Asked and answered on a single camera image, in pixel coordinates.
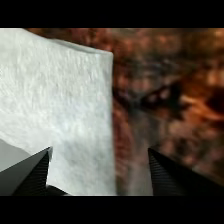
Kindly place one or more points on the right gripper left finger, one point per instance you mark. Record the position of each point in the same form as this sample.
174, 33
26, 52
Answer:
31, 176

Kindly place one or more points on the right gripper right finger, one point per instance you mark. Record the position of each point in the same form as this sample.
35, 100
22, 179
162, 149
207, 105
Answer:
173, 180

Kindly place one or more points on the white garment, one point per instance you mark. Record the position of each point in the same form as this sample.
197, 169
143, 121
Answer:
63, 100

